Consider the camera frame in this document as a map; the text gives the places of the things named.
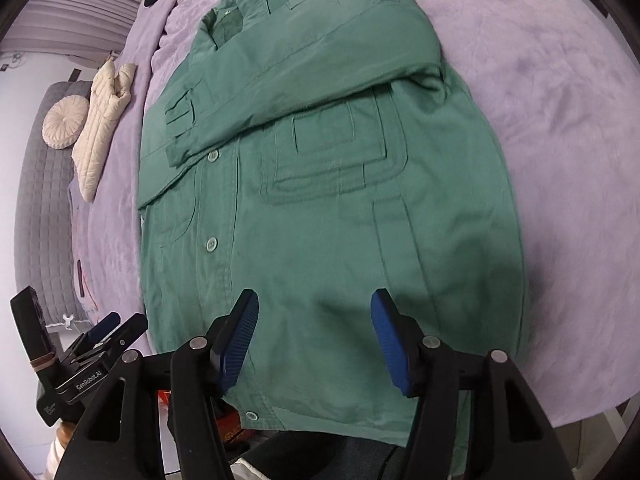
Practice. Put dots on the pale curtain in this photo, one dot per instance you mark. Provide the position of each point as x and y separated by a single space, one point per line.
75 20

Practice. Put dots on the purple plush blanket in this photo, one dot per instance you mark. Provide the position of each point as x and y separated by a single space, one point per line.
550 160

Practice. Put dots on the round cream cushion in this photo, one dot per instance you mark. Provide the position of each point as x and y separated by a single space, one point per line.
65 122

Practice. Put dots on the green work jacket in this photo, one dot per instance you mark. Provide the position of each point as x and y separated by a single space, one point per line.
325 235

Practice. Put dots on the orange box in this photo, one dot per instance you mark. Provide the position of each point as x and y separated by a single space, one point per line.
235 425

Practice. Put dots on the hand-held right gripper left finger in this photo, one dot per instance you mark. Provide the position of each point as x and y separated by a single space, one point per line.
240 340

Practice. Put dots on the cream puffer vest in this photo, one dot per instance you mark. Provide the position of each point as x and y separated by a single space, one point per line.
105 125

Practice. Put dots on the person's dark trousers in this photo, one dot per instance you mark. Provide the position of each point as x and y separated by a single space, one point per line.
340 460

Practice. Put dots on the grey quilted sofa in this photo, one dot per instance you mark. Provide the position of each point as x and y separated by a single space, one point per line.
45 200

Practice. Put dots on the white cloth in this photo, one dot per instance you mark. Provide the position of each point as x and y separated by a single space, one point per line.
252 470

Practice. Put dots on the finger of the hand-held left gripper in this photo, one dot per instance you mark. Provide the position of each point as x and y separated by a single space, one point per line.
106 327
132 330

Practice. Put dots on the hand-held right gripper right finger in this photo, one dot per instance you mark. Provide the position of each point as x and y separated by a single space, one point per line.
392 340

